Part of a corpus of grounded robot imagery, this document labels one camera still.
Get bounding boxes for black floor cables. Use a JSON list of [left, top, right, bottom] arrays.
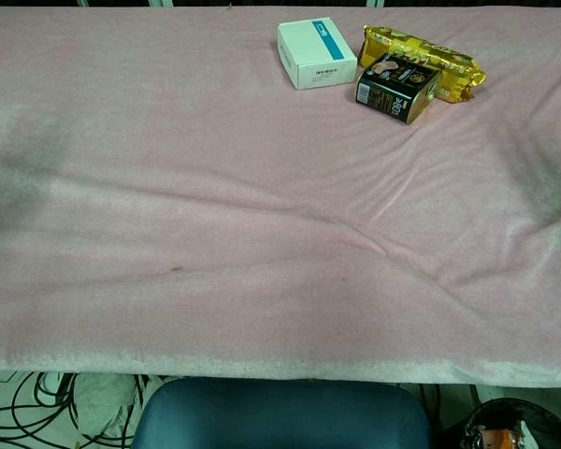
[[0, 371, 144, 449]]

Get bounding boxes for food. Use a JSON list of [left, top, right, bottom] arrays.
[[465, 419, 529, 449]]

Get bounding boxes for white crumpled plastic bag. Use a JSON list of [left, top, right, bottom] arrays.
[[72, 372, 167, 441]]

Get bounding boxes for white box with teal stripe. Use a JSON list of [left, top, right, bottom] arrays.
[[276, 17, 359, 92]]

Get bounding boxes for golden snack package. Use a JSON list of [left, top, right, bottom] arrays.
[[357, 23, 488, 105]]

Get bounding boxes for black rectangular meat tin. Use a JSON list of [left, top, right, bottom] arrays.
[[353, 52, 444, 125]]

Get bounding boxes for blue chair backrest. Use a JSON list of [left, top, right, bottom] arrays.
[[130, 376, 433, 449]]

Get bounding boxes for black trash bin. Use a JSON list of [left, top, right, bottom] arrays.
[[443, 397, 561, 449]]

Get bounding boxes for pink fleece table cloth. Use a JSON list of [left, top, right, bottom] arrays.
[[0, 5, 561, 388]]

